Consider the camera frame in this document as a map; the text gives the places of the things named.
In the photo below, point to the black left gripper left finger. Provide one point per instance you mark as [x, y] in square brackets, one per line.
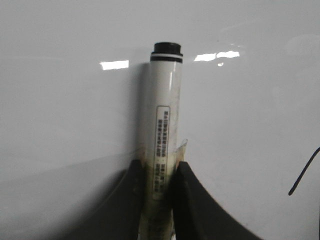
[118, 216]

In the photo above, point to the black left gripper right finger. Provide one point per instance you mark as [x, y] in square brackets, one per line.
[197, 216]

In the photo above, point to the white whiteboard marker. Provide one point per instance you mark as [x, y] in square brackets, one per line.
[159, 132]

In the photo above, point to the white whiteboard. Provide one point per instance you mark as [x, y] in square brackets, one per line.
[72, 83]

